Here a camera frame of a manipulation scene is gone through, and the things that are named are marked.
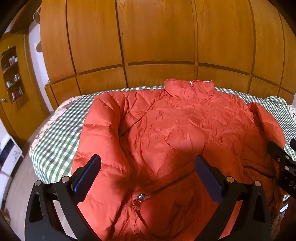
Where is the wooden shelf cabinet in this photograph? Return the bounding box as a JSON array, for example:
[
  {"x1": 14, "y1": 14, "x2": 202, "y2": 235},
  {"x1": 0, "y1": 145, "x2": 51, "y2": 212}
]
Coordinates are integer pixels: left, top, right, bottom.
[{"x1": 1, "y1": 32, "x2": 50, "y2": 147}]

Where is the large wooden wardrobe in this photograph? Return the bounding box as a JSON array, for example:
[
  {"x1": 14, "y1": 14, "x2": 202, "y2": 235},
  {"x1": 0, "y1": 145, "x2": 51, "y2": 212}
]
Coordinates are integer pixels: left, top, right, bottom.
[{"x1": 40, "y1": 1, "x2": 295, "y2": 108}]

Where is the green white checkered bedspread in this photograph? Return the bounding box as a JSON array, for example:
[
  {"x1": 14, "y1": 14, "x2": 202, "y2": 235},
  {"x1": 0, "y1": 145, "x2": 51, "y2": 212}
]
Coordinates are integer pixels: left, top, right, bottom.
[{"x1": 29, "y1": 87, "x2": 295, "y2": 183}]

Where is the orange puffer jacket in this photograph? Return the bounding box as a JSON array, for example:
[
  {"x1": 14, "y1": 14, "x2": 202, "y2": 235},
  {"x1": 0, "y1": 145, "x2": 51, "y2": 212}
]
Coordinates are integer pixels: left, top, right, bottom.
[{"x1": 72, "y1": 79, "x2": 285, "y2": 240}]

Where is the white appliance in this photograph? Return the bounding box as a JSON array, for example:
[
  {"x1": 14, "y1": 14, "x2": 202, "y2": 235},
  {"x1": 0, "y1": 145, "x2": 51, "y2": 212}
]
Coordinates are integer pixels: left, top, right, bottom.
[{"x1": 0, "y1": 134, "x2": 23, "y2": 209}]

